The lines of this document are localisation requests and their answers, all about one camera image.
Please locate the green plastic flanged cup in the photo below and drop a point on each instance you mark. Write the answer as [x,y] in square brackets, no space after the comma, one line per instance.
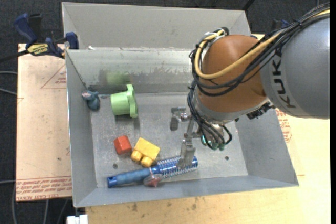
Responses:
[121,104]

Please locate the red toy block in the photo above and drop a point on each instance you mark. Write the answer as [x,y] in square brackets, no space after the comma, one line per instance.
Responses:
[122,144]

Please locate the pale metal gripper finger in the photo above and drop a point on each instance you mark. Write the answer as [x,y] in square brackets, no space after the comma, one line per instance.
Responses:
[174,123]
[187,153]

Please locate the brown cardboard board red print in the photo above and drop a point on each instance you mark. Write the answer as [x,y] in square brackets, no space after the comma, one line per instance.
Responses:
[42,118]

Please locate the grey metal bin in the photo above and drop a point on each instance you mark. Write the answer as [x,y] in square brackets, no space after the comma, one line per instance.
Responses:
[157,128]

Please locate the blue-grey toy mouse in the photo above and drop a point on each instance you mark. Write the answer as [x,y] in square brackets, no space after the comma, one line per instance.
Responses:
[92,102]

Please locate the clear pink spinning top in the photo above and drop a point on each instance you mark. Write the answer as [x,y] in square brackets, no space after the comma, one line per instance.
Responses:
[153,181]

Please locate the yellow toy brick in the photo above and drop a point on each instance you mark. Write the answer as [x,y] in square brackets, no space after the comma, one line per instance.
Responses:
[145,150]

